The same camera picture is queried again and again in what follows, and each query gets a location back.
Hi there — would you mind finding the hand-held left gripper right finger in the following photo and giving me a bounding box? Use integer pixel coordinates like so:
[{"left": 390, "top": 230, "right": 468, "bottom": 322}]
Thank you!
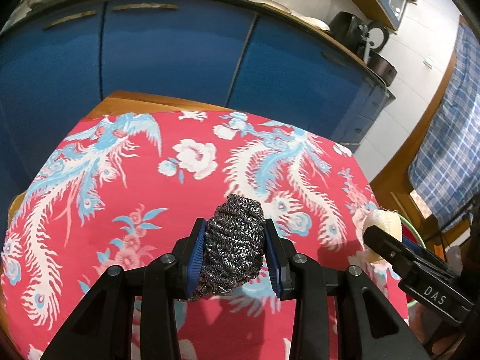
[{"left": 262, "top": 218, "right": 432, "bottom": 360}]

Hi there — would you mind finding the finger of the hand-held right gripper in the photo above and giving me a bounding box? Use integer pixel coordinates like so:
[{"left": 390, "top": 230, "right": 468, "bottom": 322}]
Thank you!
[
  {"left": 363, "top": 225, "right": 413, "bottom": 268},
  {"left": 403, "top": 238, "right": 428, "bottom": 257}
]

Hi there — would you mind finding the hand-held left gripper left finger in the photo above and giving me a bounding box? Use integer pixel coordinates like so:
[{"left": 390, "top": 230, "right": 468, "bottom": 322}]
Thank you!
[{"left": 39, "top": 217, "right": 209, "bottom": 360}]

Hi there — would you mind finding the red basin with green rim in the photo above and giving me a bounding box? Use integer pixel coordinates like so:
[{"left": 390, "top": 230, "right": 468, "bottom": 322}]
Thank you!
[{"left": 397, "top": 213, "right": 427, "bottom": 251}]

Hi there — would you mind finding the cream cloth ball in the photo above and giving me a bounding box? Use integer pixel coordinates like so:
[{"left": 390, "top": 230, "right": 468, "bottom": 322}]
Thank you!
[{"left": 354, "top": 208, "right": 404, "bottom": 265}]

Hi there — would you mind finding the steel wool scourer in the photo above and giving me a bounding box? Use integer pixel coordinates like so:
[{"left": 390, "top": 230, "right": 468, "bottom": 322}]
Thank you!
[{"left": 187, "top": 194, "right": 265, "bottom": 301}]

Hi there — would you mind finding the wooden door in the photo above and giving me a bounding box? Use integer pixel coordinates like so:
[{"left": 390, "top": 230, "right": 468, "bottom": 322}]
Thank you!
[{"left": 369, "top": 56, "right": 480, "bottom": 271}]

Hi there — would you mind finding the red floral tablecloth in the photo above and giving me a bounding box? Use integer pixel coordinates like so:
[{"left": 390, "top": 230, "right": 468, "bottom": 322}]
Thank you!
[{"left": 0, "top": 110, "right": 411, "bottom": 360}]

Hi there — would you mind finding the blue plaid curtain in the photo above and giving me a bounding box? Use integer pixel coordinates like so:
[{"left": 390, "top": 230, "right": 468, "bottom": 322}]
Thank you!
[{"left": 409, "top": 15, "right": 480, "bottom": 233}]

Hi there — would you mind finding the wooden table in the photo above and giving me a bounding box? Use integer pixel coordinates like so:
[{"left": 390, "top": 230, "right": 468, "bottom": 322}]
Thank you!
[{"left": 7, "top": 90, "right": 192, "bottom": 214}]

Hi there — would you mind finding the blue lower kitchen cabinet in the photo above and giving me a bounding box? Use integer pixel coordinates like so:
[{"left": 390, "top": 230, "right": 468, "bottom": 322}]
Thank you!
[{"left": 0, "top": 0, "right": 396, "bottom": 211}]

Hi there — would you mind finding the white plate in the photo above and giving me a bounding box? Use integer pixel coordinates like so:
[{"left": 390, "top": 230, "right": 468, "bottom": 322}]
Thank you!
[{"left": 242, "top": 0, "right": 293, "bottom": 12}]

